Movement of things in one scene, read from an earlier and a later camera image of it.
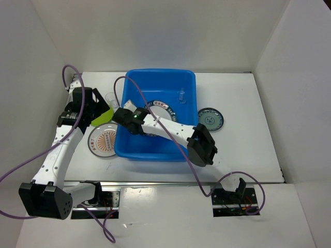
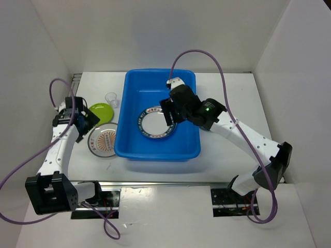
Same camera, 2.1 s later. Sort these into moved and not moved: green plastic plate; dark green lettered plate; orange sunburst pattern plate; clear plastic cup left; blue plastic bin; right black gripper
Moved: dark green lettered plate; right black gripper
Not moved: clear plastic cup left; orange sunburst pattern plate; green plastic plate; blue plastic bin
